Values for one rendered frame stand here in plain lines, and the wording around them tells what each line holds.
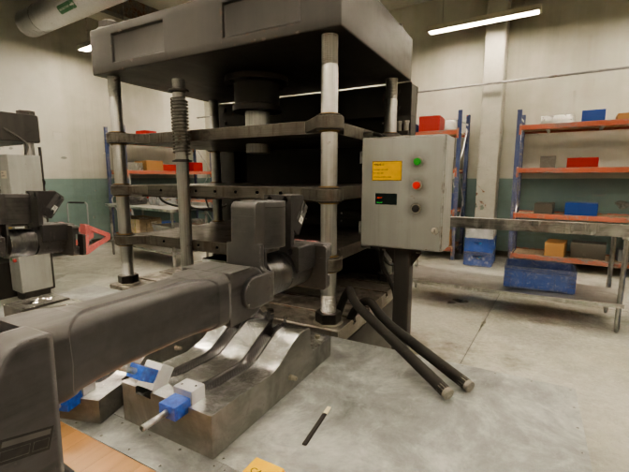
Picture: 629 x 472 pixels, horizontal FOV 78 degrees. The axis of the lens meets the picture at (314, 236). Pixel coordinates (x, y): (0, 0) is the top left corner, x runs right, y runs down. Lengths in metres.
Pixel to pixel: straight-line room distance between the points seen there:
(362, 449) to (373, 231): 0.82
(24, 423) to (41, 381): 0.02
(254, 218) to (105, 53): 1.80
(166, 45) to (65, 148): 6.91
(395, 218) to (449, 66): 6.27
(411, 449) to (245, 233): 0.58
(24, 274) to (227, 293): 4.84
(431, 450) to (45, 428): 0.72
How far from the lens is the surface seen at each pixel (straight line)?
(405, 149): 1.42
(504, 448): 0.95
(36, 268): 5.24
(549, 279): 4.30
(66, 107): 8.81
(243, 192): 1.68
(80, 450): 0.99
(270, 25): 1.57
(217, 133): 1.81
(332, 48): 1.45
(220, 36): 1.69
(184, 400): 0.85
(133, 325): 0.35
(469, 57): 7.54
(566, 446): 1.01
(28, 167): 5.16
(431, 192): 1.39
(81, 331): 0.32
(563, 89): 7.24
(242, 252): 0.48
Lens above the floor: 1.33
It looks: 9 degrees down
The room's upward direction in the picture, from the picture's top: straight up
